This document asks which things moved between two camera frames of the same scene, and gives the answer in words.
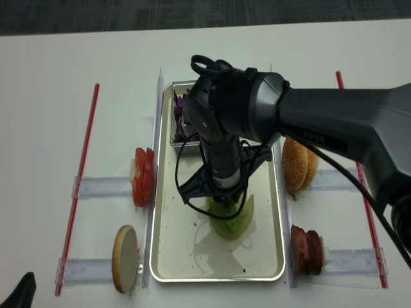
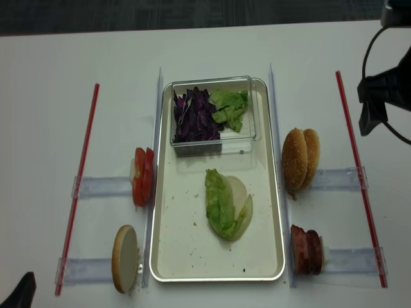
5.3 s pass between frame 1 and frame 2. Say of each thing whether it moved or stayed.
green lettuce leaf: stayed
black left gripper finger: stayed
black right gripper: moved
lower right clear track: stayed
